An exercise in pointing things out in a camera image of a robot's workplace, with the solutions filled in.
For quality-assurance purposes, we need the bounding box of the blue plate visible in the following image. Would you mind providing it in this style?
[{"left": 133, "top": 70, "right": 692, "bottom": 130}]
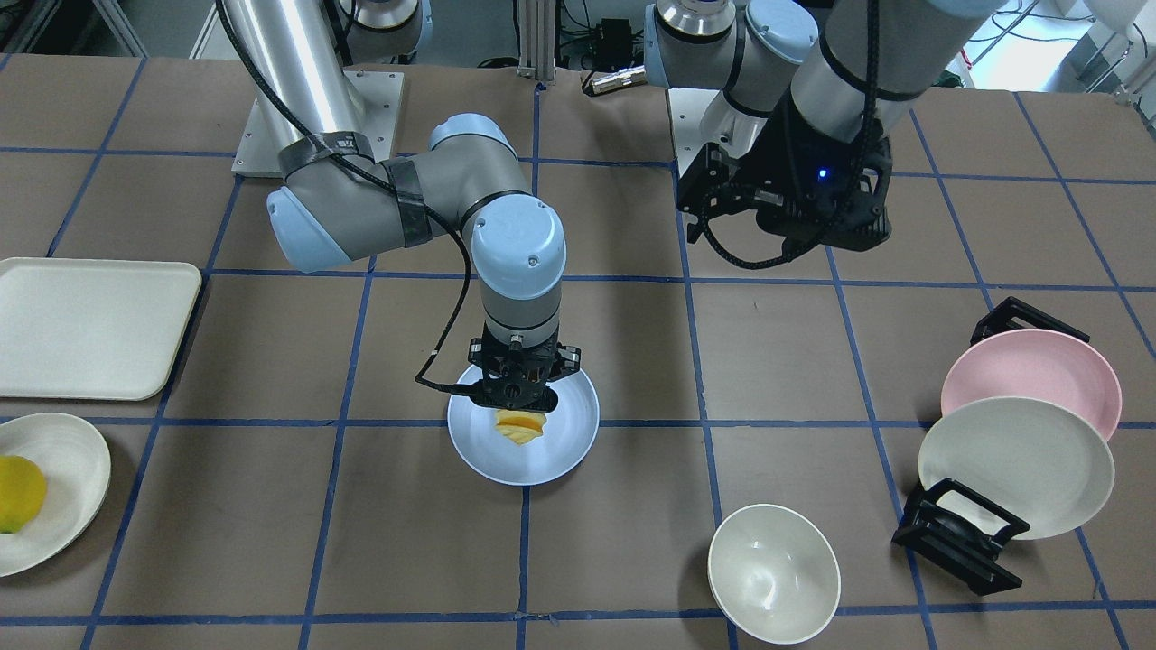
[{"left": 447, "top": 371, "right": 600, "bottom": 486}]

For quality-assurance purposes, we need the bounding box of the yellow sliced bread loaf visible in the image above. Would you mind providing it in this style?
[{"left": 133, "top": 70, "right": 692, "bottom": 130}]
[{"left": 494, "top": 409, "right": 546, "bottom": 446}]

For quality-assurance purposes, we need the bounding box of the silver cylinder connector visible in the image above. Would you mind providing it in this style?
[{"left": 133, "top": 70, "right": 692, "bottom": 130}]
[{"left": 581, "top": 65, "right": 649, "bottom": 98}]

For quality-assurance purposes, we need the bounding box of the pink plate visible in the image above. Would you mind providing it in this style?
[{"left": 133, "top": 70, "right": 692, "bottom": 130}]
[{"left": 938, "top": 328, "right": 1122, "bottom": 441}]

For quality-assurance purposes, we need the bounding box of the aluminium frame post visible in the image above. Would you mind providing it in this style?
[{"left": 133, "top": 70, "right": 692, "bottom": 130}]
[{"left": 516, "top": 0, "right": 560, "bottom": 88}]

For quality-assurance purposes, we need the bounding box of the black plate rack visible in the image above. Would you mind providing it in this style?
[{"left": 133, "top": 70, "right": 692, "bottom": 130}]
[{"left": 891, "top": 296, "right": 1090, "bottom": 597}]

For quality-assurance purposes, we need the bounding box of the yellow lemon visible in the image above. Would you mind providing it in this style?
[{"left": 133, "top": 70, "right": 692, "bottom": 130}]
[{"left": 1, "top": 455, "right": 47, "bottom": 534}]

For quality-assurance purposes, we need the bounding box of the white rectangular tray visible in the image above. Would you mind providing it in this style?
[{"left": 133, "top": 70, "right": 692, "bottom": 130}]
[{"left": 1, "top": 256, "right": 202, "bottom": 402}]

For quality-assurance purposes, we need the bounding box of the beige ceramic bowl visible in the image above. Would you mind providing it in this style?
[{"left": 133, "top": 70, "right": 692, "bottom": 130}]
[{"left": 707, "top": 505, "right": 842, "bottom": 645}]

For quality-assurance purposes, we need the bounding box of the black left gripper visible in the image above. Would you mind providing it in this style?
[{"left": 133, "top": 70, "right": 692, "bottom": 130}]
[{"left": 736, "top": 93, "right": 892, "bottom": 252}]

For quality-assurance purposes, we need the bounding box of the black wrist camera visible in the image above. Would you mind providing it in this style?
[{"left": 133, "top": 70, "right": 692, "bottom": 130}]
[{"left": 676, "top": 143, "right": 759, "bottom": 244}]

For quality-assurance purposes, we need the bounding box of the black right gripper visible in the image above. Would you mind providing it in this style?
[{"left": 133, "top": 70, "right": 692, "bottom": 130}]
[{"left": 467, "top": 332, "right": 581, "bottom": 413}]

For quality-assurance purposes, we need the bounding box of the cream plate in rack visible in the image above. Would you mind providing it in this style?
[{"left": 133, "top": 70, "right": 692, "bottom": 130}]
[{"left": 918, "top": 396, "right": 1116, "bottom": 540}]

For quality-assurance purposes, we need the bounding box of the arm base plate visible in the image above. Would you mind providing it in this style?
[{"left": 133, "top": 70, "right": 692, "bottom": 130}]
[
  {"left": 231, "top": 69, "right": 405, "bottom": 180},
  {"left": 667, "top": 88, "right": 720, "bottom": 206}
]

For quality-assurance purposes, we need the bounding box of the white round plate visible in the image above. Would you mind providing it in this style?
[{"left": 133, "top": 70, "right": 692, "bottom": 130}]
[{"left": 1, "top": 413, "right": 111, "bottom": 577}]

